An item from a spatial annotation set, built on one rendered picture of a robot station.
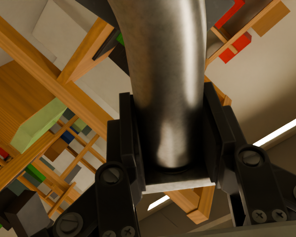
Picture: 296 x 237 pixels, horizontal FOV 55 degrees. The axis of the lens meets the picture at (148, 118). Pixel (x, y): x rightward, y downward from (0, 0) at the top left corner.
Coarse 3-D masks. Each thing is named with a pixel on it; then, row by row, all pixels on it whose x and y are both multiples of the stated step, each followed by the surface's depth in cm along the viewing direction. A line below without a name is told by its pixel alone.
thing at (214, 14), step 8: (80, 0) 13; (88, 0) 13; (96, 0) 13; (104, 0) 13; (208, 0) 13; (216, 0) 13; (224, 0) 13; (232, 0) 13; (88, 8) 13; (96, 8) 13; (104, 8) 13; (208, 8) 13; (216, 8) 13; (224, 8) 14; (104, 16) 13; (112, 16) 13; (208, 16) 14; (216, 16) 14; (112, 24) 14; (208, 24) 14
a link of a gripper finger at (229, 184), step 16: (208, 96) 13; (208, 112) 12; (224, 112) 12; (208, 128) 12; (224, 128) 11; (240, 128) 12; (208, 144) 12; (224, 144) 11; (240, 144) 12; (208, 160) 13; (224, 160) 11; (224, 176) 11; (288, 176) 10; (288, 192) 10
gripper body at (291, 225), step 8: (256, 224) 8; (264, 224) 8; (272, 224) 8; (280, 224) 8; (288, 224) 8; (192, 232) 8; (200, 232) 8; (208, 232) 8; (216, 232) 8; (224, 232) 8; (232, 232) 8; (240, 232) 8; (248, 232) 8; (256, 232) 8; (264, 232) 8; (272, 232) 8; (280, 232) 8; (288, 232) 8
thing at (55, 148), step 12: (60, 120) 562; (72, 120) 576; (60, 132) 541; (72, 132) 565; (0, 144) 461; (60, 144) 540; (84, 144) 567; (12, 156) 467; (48, 156) 544; (96, 156) 573; (72, 168) 520; (24, 180) 497; (48, 180) 477; (60, 192) 478; (48, 204) 505
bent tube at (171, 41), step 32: (128, 0) 8; (160, 0) 8; (192, 0) 8; (128, 32) 9; (160, 32) 9; (192, 32) 9; (128, 64) 11; (160, 64) 10; (192, 64) 10; (160, 96) 10; (192, 96) 11; (160, 128) 12; (192, 128) 12; (160, 160) 13; (192, 160) 14
